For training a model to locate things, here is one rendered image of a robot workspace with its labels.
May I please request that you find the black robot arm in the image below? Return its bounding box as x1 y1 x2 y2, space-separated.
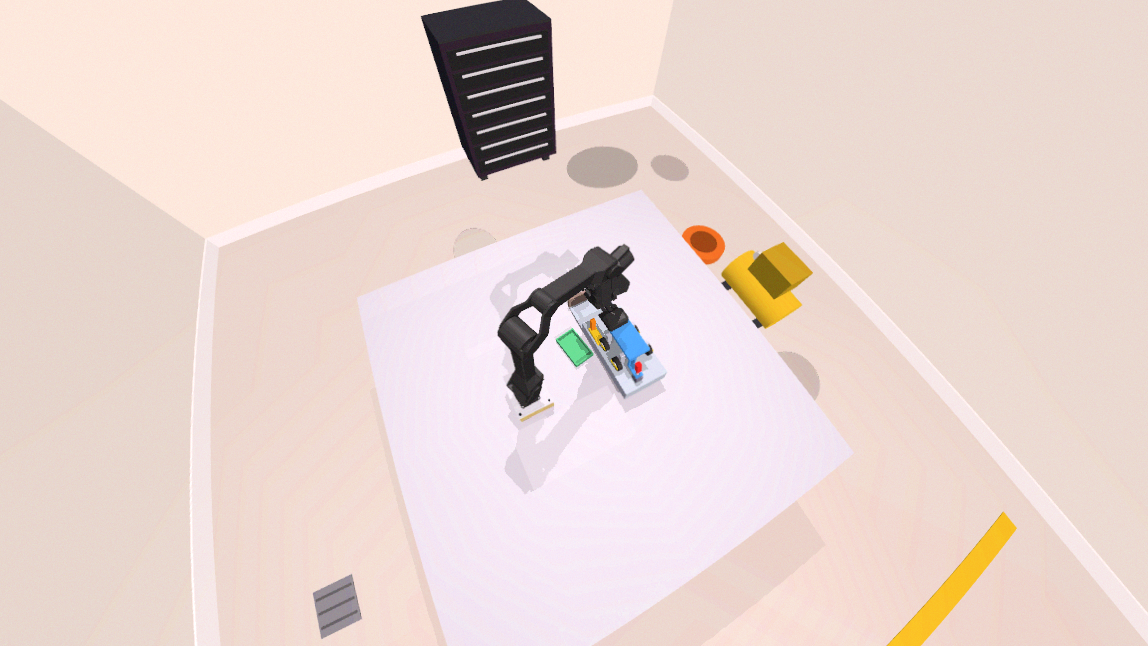
497 244 635 408

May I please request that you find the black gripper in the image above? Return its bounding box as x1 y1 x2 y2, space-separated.
584 285 629 332

